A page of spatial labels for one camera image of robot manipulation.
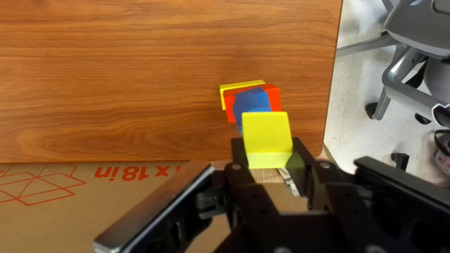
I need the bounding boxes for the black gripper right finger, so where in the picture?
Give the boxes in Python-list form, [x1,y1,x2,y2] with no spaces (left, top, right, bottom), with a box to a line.
[284,136,344,213]

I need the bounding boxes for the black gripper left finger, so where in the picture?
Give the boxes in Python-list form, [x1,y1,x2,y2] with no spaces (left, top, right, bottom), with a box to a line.
[223,136,278,217]

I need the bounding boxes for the yellow toy cube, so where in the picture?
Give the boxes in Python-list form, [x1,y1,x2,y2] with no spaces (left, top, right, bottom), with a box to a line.
[240,109,295,169]

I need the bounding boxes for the blue toy block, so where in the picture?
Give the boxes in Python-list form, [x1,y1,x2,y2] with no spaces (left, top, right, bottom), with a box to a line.
[232,86,274,134]

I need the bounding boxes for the red toy block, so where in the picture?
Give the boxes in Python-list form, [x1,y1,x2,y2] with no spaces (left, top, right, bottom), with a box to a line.
[222,82,282,124]

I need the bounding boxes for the flat yellow toy block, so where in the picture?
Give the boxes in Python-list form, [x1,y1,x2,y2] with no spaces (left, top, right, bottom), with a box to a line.
[218,78,267,112]

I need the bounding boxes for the black chair caster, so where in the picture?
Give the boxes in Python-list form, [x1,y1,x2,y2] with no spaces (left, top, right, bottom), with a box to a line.
[389,150,410,171]
[364,101,382,120]

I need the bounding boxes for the grey office chair base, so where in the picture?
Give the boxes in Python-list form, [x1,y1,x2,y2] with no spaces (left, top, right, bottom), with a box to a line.
[334,0,450,129]

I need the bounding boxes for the cardboard box red print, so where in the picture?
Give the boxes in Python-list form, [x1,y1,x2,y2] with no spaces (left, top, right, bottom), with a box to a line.
[0,158,329,253]

